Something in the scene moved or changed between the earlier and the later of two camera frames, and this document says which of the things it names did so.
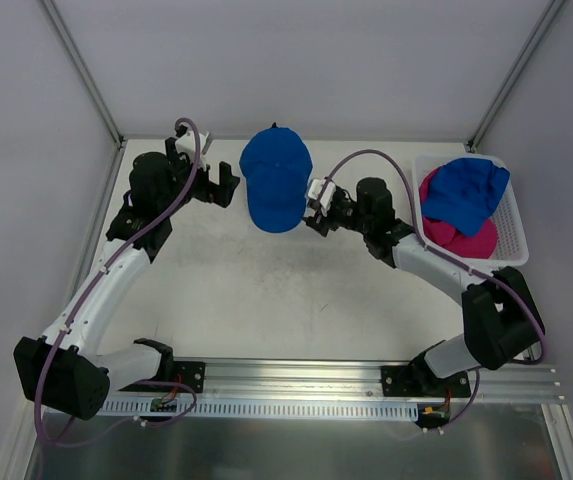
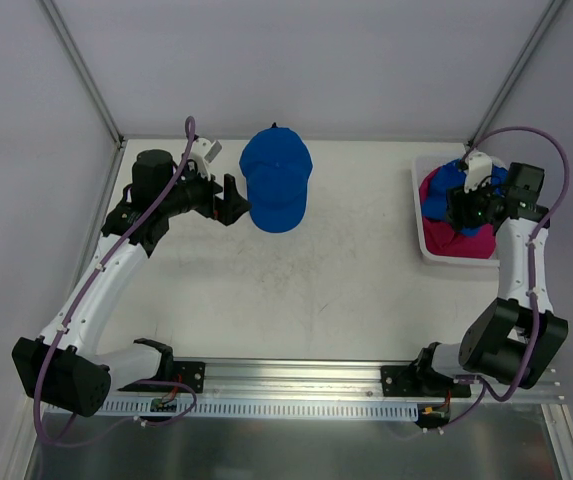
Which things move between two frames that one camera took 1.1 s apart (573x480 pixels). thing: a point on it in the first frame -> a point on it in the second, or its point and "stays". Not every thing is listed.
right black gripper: (330, 214) -> (459, 210)
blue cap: (277, 165) stays
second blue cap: (464, 193) stays
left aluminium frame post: (76, 59) stays
